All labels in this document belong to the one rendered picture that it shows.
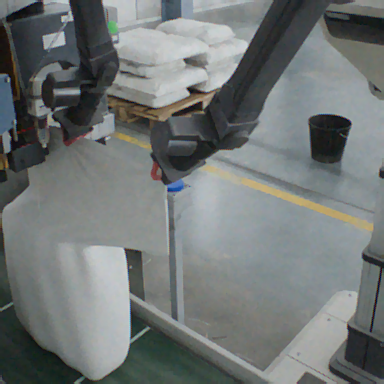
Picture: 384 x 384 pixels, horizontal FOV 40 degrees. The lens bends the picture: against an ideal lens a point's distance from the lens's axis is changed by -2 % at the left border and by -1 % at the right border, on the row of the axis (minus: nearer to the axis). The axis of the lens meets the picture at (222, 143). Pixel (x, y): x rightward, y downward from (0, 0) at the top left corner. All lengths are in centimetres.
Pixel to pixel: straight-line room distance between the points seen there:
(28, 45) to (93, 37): 22
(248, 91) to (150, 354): 103
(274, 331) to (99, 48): 152
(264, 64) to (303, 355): 124
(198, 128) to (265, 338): 147
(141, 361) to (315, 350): 57
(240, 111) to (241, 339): 151
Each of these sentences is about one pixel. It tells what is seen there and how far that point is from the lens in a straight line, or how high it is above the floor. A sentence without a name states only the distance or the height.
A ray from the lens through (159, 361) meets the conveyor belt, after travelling 162.
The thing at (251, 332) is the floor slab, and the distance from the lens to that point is 225.
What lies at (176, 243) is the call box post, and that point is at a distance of 156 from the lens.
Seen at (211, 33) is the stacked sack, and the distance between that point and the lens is 453.
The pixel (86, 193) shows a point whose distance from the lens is 127.
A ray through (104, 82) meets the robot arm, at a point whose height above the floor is 123.
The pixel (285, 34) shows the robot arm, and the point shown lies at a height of 140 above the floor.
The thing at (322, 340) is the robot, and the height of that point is 26.
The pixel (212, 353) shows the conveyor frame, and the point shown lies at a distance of 160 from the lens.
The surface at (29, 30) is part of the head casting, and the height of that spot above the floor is 131.
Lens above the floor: 154
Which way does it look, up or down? 24 degrees down
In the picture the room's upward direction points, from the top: 1 degrees clockwise
